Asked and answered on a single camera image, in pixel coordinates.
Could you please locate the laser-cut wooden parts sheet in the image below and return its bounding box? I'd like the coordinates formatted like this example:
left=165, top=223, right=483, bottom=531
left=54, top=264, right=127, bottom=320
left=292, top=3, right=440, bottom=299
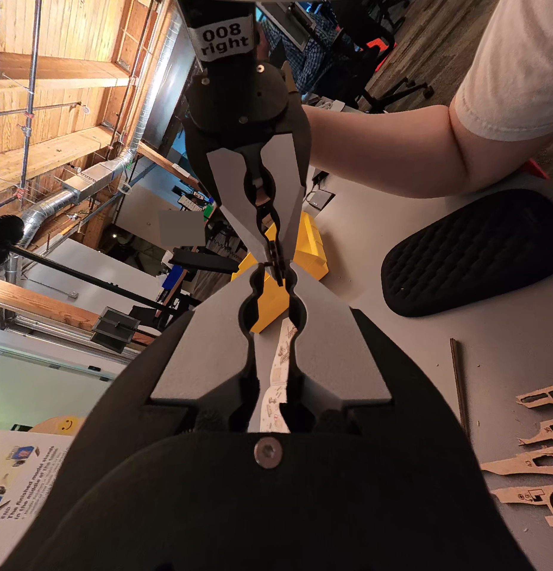
left=479, top=386, right=553, bottom=529

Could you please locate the black desk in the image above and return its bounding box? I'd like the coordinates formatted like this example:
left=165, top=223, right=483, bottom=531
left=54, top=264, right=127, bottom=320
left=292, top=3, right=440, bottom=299
left=168, top=247, right=240, bottom=274

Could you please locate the person in white shirt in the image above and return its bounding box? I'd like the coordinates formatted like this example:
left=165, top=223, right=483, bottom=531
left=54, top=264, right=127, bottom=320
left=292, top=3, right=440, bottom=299
left=452, top=0, right=553, bottom=143

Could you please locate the silver ventilation duct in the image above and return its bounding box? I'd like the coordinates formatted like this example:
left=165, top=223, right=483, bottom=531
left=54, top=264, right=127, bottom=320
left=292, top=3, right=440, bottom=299
left=4, top=0, right=188, bottom=277

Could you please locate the dark wooden model part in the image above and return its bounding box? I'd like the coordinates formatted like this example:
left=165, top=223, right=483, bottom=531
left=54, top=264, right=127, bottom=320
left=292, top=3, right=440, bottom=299
left=264, top=240, right=287, bottom=287

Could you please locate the yellow plastic bin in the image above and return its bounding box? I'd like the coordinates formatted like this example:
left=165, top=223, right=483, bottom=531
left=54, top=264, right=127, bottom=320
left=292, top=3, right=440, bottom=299
left=231, top=212, right=329, bottom=335

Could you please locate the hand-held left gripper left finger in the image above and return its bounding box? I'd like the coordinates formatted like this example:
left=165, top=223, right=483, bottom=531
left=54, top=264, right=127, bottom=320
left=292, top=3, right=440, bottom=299
left=151, top=263, right=264, bottom=431

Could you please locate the yellow smiley sticker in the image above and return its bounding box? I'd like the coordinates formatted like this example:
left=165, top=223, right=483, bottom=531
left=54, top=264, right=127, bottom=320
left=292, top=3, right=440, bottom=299
left=44, top=415, right=87, bottom=437

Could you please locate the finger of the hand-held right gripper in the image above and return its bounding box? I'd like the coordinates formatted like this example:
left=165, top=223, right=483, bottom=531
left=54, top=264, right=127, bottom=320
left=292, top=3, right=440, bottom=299
left=260, top=132, right=307, bottom=260
left=206, top=146, right=271, bottom=265

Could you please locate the thin dark wooden stick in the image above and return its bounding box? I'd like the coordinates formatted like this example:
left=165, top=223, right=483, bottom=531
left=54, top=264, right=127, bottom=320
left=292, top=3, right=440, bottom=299
left=450, top=338, right=472, bottom=440

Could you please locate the person's right forearm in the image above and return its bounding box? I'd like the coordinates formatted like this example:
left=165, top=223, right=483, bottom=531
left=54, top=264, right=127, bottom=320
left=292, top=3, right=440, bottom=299
left=302, top=102, right=504, bottom=199

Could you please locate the white illustrated instruction booklet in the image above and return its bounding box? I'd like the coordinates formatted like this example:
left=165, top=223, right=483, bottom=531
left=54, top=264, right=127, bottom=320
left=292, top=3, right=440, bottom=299
left=260, top=318, right=300, bottom=434

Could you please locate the black padded wrist rest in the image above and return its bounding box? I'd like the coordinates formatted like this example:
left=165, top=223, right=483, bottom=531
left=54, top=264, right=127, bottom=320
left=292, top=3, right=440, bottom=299
left=380, top=188, right=553, bottom=318

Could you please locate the black office chair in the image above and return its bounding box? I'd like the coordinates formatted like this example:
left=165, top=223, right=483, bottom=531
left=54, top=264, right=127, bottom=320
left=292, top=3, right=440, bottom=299
left=334, top=0, right=437, bottom=114

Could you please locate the white laminated instruction sheet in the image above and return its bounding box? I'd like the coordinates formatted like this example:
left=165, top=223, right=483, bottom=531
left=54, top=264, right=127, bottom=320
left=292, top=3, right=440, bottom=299
left=0, top=430, right=72, bottom=520

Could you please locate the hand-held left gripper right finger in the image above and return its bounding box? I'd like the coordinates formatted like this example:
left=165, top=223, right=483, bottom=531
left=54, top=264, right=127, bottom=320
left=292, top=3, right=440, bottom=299
left=280, top=262, right=391, bottom=431

